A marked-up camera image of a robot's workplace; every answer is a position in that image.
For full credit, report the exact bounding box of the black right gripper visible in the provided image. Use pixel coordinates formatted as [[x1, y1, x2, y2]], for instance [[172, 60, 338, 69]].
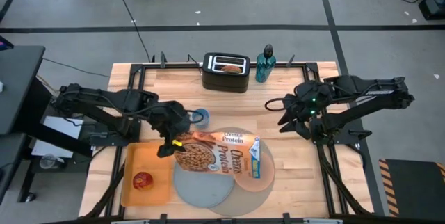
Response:
[[277, 80, 334, 141]]

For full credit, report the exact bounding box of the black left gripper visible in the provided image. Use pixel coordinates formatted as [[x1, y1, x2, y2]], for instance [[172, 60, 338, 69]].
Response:
[[149, 100, 192, 158]]

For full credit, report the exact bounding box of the orange Cheerios cereal box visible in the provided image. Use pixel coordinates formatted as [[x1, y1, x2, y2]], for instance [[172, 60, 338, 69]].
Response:
[[173, 130, 261, 179]]

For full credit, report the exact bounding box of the red apple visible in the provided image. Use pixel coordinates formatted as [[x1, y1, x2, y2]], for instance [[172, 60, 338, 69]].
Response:
[[132, 171, 154, 191]]

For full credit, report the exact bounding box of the black spoon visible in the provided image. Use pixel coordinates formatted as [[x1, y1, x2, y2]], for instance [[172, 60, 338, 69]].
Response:
[[263, 44, 275, 61]]

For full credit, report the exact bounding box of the orange plastic tray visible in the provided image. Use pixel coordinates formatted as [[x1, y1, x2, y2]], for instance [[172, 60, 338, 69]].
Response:
[[120, 142, 175, 207]]

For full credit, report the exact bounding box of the small blue cup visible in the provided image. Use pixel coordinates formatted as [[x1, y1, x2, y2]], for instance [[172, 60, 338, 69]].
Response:
[[193, 108, 211, 129]]

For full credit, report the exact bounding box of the grey-blue dinner plate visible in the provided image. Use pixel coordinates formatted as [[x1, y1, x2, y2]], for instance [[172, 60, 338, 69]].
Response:
[[172, 163, 236, 209]]

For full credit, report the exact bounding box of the teal plastic tumbler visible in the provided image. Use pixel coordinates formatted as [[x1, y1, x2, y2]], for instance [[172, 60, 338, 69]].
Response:
[[255, 52, 277, 83]]

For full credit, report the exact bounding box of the black two-slot toaster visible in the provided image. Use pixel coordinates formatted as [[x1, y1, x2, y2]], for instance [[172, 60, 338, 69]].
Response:
[[201, 51, 251, 94]]

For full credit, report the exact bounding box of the round grey placemat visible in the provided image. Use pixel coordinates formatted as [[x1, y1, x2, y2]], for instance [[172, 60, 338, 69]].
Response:
[[196, 126, 275, 217]]

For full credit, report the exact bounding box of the white shelf board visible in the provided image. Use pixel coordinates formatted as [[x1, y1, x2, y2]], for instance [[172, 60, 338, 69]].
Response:
[[31, 115, 85, 159]]

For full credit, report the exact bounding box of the clear plastic cup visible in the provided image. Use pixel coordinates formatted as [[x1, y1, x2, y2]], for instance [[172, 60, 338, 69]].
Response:
[[39, 153, 66, 170]]

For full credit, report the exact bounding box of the black yellow hazard mat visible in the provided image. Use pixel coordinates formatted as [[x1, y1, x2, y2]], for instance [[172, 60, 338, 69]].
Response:
[[378, 159, 445, 218]]

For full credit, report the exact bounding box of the black side desk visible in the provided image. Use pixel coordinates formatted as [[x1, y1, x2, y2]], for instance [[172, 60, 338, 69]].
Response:
[[0, 45, 46, 204]]

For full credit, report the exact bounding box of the black metal table frame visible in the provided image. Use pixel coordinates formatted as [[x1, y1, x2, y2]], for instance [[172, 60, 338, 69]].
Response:
[[79, 51, 375, 224]]

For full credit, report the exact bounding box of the long black floor cable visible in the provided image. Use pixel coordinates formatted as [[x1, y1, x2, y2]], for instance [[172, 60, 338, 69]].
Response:
[[111, 0, 154, 62]]

